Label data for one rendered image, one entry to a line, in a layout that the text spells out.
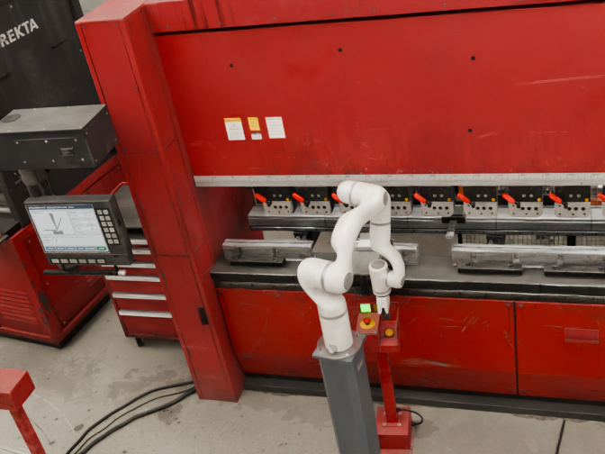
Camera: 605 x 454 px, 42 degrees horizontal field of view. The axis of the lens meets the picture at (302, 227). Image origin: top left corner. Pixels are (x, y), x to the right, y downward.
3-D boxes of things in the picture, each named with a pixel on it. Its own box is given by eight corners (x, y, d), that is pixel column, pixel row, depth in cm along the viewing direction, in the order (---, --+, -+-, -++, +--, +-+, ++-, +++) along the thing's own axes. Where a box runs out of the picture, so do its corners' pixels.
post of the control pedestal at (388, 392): (386, 423, 405) (374, 345, 377) (387, 415, 409) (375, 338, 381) (397, 423, 404) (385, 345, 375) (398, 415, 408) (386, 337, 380)
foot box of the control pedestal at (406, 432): (373, 458, 403) (370, 442, 396) (377, 422, 423) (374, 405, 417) (411, 458, 398) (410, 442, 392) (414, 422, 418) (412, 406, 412)
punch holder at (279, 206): (265, 214, 396) (258, 186, 388) (270, 205, 403) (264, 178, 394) (293, 214, 392) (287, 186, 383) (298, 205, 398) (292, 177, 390)
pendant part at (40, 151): (47, 286, 389) (-19, 132, 345) (70, 257, 409) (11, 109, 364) (137, 286, 374) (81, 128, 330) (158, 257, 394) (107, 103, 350)
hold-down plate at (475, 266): (457, 273, 378) (457, 267, 376) (459, 266, 382) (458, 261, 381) (521, 275, 368) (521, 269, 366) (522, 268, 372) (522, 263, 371)
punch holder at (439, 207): (421, 216, 370) (419, 186, 362) (424, 206, 377) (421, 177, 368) (453, 216, 365) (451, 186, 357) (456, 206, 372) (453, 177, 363)
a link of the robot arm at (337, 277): (315, 293, 316) (349, 302, 307) (303, 279, 307) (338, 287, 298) (362, 190, 333) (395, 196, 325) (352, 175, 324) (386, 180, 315)
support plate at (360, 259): (337, 274, 374) (336, 272, 374) (349, 243, 395) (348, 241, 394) (373, 276, 368) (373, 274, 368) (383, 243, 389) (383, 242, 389)
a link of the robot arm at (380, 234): (409, 221, 340) (407, 285, 350) (374, 216, 347) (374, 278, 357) (401, 227, 332) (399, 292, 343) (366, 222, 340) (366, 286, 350)
